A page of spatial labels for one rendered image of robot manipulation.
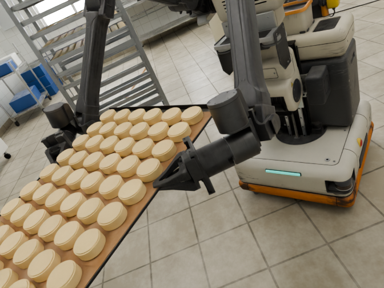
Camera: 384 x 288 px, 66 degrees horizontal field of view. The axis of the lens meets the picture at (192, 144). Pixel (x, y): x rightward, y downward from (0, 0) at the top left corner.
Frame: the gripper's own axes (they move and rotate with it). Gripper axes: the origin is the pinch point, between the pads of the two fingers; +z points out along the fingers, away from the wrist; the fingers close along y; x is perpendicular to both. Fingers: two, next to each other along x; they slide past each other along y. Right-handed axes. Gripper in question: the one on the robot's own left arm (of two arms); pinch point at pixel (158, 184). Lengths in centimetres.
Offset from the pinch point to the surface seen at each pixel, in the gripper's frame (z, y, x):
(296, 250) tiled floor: -30, 101, 42
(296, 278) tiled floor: -23, 101, 30
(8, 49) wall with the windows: 265, -1, 650
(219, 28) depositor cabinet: -90, 64, 320
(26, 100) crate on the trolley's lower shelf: 223, 68, 471
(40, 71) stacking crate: 206, 51, 563
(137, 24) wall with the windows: 3, 63, 641
